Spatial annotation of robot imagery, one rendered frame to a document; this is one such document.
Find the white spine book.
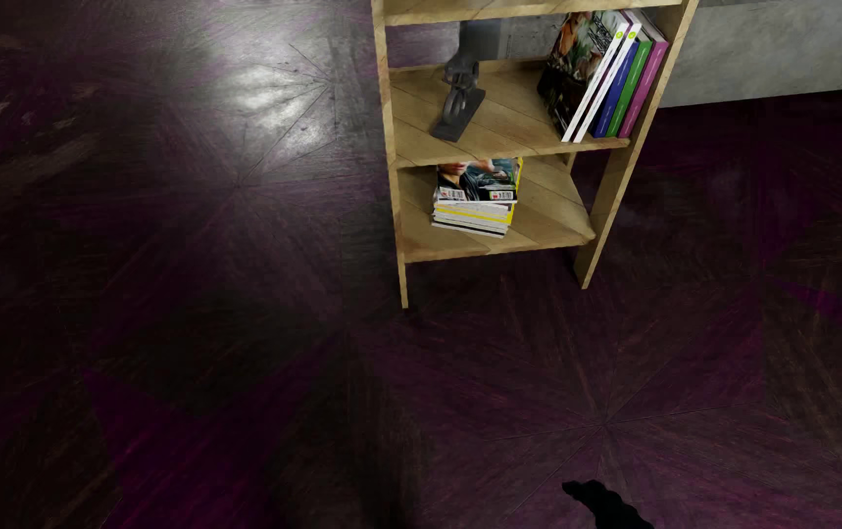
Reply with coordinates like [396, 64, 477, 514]
[573, 22, 643, 144]

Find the stack of colourful magazines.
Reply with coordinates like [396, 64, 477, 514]
[431, 158, 524, 240]

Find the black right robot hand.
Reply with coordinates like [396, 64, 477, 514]
[561, 481, 655, 529]

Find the green spine book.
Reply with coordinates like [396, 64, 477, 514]
[604, 29, 656, 139]

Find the magenta spine book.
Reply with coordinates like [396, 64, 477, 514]
[617, 10, 670, 140]

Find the dark abstract metal sculpture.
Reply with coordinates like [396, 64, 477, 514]
[430, 54, 487, 144]

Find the blue spine book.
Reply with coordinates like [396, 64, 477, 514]
[591, 38, 642, 140]

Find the book with illustrated cover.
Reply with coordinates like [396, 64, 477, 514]
[536, 10, 630, 144]

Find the light wood shelf unit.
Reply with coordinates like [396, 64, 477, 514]
[371, 0, 700, 310]

